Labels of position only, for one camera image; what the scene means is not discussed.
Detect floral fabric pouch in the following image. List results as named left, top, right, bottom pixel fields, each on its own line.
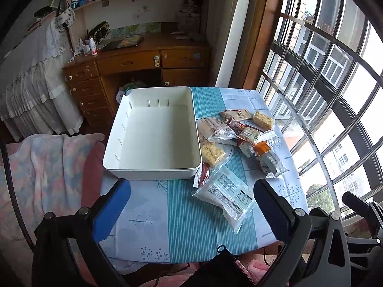
left=55, top=6, right=75, bottom=32

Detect white plastic storage bin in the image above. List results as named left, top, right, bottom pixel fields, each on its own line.
left=102, top=87, right=202, bottom=180

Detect white lace-covered furniture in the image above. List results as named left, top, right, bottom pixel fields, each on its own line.
left=1, top=18, right=84, bottom=141

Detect small brown-white snack packet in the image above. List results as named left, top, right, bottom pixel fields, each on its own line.
left=238, top=126, right=280, bottom=146

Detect black gold embroidered case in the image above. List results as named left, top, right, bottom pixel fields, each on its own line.
left=85, top=21, right=110, bottom=45

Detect red and white snack bag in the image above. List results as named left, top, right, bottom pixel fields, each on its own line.
left=238, top=140, right=264, bottom=158

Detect teal leaf-print tablecloth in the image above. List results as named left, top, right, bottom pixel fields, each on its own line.
left=98, top=86, right=310, bottom=265

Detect metal window security grille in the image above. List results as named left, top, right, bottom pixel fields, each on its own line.
left=257, top=0, right=382, bottom=218

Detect orange and white snack pack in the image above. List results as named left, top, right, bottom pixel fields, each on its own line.
left=254, top=141, right=288, bottom=177

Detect book on desk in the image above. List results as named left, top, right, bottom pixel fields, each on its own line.
left=101, top=35, right=144, bottom=52

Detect clear bag of biscuits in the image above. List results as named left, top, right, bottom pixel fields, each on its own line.
left=196, top=117, right=236, bottom=144

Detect beige soda cracker pack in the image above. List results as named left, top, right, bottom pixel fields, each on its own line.
left=220, top=109, right=252, bottom=124

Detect wooden desk with drawers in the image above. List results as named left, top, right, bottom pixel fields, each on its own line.
left=62, top=34, right=211, bottom=127

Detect pastel patchwork blanket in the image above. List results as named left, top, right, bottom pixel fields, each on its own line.
left=6, top=133, right=105, bottom=240

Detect plastic trash bag under desk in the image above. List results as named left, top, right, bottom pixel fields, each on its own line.
left=116, top=81, right=147, bottom=104

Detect yellow rice cracker block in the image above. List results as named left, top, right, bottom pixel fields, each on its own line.
left=253, top=110, right=275, bottom=131

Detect wooden bookshelf with books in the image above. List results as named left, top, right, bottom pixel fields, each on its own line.
left=69, top=0, right=184, bottom=45

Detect clear bag with label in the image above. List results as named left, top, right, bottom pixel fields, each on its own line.
left=193, top=166, right=255, bottom=234

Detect yellow puffed snack bag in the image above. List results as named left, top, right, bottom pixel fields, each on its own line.
left=201, top=142, right=232, bottom=168

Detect small red sauce packet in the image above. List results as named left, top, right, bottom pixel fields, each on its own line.
left=193, top=162, right=210, bottom=188

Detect red-lid dried fruit packet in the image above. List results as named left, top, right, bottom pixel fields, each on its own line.
left=229, top=121, right=254, bottom=135

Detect white red-cap bottle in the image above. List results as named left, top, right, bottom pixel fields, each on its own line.
left=89, top=38, right=97, bottom=56

